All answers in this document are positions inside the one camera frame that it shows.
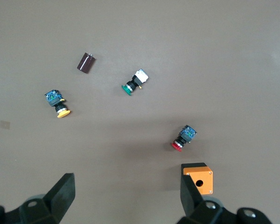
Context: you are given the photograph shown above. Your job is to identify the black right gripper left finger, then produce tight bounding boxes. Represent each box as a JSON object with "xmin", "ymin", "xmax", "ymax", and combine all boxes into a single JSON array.
[{"xmin": 19, "ymin": 173, "xmax": 76, "ymax": 224}]

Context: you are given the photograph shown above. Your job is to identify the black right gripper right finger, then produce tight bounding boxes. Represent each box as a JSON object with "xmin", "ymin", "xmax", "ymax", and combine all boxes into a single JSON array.
[{"xmin": 177, "ymin": 174, "xmax": 224, "ymax": 224}]

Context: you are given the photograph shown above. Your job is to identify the yellow push button switch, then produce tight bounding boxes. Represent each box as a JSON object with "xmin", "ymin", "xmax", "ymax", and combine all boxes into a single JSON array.
[{"xmin": 44, "ymin": 90, "xmax": 71, "ymax": 119}]

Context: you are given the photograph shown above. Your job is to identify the dark red cylindrical capacitor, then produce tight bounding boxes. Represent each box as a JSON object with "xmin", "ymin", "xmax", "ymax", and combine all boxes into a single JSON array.
[{"xmin": 76, "ymin": 52, "xmax": 96, "ymax": 74}]

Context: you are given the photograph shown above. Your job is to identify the orange button enclosure box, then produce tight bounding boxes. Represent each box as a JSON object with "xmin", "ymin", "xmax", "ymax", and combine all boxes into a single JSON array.
[{"xmin": 181, "ymin": 162, "xmax": 214, "ymax": 196}]

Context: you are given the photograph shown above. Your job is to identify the red push button switch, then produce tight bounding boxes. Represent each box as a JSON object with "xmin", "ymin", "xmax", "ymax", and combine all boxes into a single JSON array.
[{"xmin": 170, "ymin": 125, "xmax": 198, "ymax": 153}]

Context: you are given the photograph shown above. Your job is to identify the green push button switch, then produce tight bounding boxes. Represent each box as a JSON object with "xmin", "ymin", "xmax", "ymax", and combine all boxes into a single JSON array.
[{"xmin": 121, "ymin": 68, "xmax": 149, "ymax": 97}]

